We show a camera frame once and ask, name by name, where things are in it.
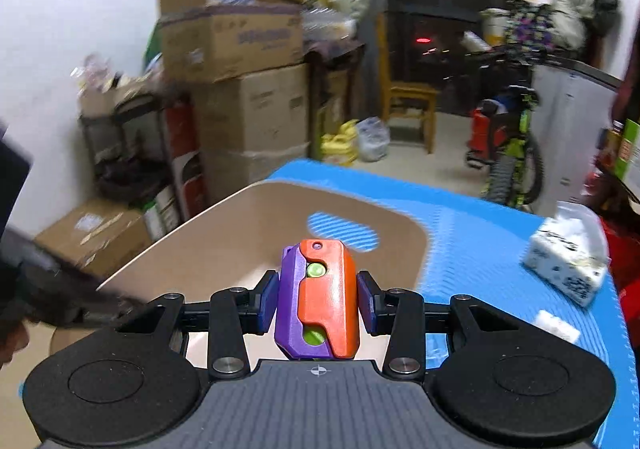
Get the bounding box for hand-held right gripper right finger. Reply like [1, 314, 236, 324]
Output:
[356, 270, 524, 378]

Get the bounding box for grey cloth bundle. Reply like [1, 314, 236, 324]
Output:
[544, 0, 587, 51]

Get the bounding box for green and white carton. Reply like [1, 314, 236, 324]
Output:
[611, 118, 640, 186]

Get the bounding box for flat cardboard box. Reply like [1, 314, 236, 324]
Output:
[34, 199, 154, 281]

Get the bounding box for floral purple bag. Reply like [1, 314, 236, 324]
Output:
[504, 4, 557, 51]

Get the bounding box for white tissue pack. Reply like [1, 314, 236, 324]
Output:
[522, 202, 611, 308]

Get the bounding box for wooden chair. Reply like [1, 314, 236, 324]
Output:
[376, 14, 442, 156]

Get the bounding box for yellow oil jugs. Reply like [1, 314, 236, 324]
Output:
[319, 119, 362, 166]

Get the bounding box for taped cardboard box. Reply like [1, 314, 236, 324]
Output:
[200, 143, 312, 203]

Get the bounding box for red appliance box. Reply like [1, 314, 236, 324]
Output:
[164, 102, 209, 223]

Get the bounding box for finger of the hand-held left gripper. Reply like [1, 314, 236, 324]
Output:
[75, 279, 147, 327]

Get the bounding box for black shelf cart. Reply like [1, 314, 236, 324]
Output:
[77, 94, 187, 226]

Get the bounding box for white charger plug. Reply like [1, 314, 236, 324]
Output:
[532, 310, 582, 346]

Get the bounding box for red bag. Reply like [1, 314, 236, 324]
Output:
[596, 216, 640, 332]

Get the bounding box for small brown cardboard box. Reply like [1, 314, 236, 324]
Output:
[77, 76, 167, 131]

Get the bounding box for green cloth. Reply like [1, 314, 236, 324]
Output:
[144, 22, 164, 71]

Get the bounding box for purple and orange toy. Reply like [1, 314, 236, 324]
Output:
[274, 239, 361, 361]

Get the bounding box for green and black bicycle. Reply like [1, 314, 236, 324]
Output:
[462, 4, 547, 208]

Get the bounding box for dark wooden cabinet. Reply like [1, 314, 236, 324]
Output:
[304, 42, 367, 161]

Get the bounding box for medium cardboard box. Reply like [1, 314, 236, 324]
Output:
[191, 63, 312, 156]

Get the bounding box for clear plastic bag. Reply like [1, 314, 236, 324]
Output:
[356, 116, 392, 163]

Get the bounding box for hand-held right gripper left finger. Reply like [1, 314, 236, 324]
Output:
[115, 270, 281, 378]

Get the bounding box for beige plastic storage bin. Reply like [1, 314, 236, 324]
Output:
[50, 180, 429, 372]

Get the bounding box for open cardboard box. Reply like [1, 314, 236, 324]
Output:
[156, 0, 307, 83]

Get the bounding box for blue silicone baking mat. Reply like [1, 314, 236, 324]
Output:
[267, 159, 640, 449]

